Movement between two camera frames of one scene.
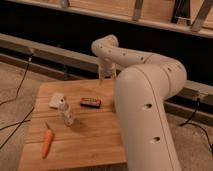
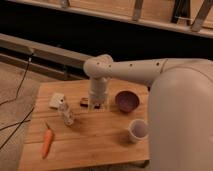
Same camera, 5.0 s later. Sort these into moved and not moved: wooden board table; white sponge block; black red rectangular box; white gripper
Moved: white gripper
Not moved: wooden board table; black red rectangular box; white sponge block
